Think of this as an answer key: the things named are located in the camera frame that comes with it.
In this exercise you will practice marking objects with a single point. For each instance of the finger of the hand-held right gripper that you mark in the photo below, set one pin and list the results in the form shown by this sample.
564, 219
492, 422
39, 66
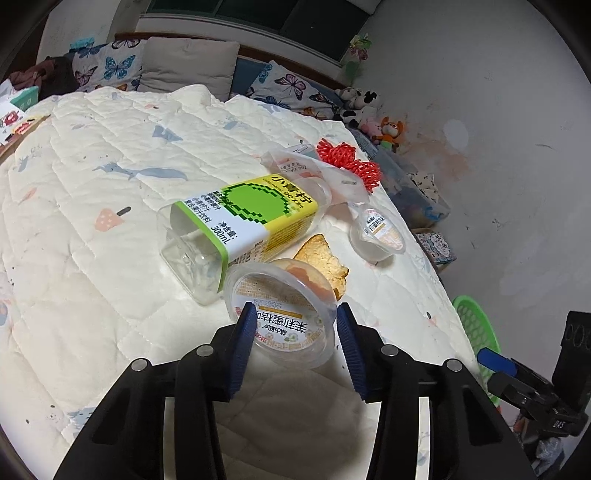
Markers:
517, 392
496, 361

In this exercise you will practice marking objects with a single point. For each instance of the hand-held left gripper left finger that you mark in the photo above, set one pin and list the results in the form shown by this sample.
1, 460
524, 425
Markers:
242, 346

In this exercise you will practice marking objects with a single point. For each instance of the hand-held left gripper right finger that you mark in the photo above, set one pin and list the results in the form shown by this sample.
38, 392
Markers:
352, 355

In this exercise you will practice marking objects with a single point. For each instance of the green plastic basket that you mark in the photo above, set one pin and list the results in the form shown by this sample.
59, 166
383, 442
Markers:
480, 332

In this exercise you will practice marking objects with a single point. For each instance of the large clear jelly cup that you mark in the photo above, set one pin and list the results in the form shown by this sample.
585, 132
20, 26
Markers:
281, 318

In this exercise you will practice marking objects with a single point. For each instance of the bluish plastic bag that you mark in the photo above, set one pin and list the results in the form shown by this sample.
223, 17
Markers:
545, 454

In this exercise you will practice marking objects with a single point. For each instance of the toasted bread slice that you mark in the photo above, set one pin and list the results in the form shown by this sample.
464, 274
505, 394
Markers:
323, 263

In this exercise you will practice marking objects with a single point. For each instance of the clear bottle with green label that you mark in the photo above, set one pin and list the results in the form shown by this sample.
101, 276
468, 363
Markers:
240, 221

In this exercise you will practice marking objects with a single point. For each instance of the printed cardboard box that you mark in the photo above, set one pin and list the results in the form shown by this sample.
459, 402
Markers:
436, 251

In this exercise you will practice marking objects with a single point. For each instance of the small clear jelly cup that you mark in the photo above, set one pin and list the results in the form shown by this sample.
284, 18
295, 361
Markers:
378, 233

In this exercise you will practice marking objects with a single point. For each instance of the clear plastic storage box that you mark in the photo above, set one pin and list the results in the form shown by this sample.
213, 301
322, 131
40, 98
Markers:
411, 189

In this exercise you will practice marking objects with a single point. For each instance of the white quilted blanket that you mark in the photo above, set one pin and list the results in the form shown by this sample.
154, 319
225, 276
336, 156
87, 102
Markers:
92, 240

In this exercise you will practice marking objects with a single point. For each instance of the clear plastic bag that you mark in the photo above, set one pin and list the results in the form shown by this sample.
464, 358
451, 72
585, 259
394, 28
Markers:
300, 164

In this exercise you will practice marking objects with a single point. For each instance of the orange fox plush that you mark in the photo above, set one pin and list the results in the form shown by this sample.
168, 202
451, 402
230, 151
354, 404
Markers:
390, 134

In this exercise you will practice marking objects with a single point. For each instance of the pink plush toy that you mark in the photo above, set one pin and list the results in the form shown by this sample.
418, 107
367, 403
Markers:
371, 128

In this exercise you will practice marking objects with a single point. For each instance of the black and white cow plush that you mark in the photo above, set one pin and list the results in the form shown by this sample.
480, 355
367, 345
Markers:
358, 106

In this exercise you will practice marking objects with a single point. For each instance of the butterfly print pillow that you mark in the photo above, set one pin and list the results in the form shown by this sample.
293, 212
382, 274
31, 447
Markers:
111, 64
291, 90

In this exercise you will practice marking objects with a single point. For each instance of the blue cushion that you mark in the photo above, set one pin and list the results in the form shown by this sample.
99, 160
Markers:
247, 76

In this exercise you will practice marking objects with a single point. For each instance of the grey pillow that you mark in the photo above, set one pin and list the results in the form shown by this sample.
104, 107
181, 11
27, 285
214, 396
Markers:
189, 67

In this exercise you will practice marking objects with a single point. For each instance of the wooden headboard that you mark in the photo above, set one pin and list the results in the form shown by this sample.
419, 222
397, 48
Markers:
295, 64

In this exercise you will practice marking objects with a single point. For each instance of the hanging artificial flowers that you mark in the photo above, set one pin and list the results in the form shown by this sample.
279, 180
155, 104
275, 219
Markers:
355, 55

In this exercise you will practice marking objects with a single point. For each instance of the cartoon printed picture book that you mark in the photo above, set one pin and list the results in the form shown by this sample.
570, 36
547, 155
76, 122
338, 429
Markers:
18, 131

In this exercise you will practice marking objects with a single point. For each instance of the green tissue box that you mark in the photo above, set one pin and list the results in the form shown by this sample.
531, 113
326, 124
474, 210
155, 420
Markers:
25, 98

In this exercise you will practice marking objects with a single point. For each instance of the maroon clothing pile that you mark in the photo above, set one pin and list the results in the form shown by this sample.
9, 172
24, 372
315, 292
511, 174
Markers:
46, 76

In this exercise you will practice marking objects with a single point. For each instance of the window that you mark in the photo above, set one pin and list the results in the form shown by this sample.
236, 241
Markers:
258, 7

